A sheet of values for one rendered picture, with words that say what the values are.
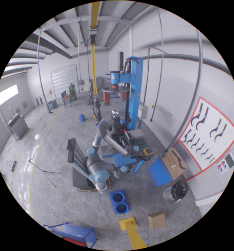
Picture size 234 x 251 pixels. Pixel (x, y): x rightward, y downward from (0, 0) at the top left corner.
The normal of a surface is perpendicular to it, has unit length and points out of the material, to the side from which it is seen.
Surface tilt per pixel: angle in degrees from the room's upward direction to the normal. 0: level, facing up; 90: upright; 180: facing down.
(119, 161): 0
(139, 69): 90
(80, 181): 0
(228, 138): 90
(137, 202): 0
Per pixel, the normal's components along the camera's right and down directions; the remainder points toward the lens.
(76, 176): 0.00, -0.78
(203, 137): -0.96, 0.18
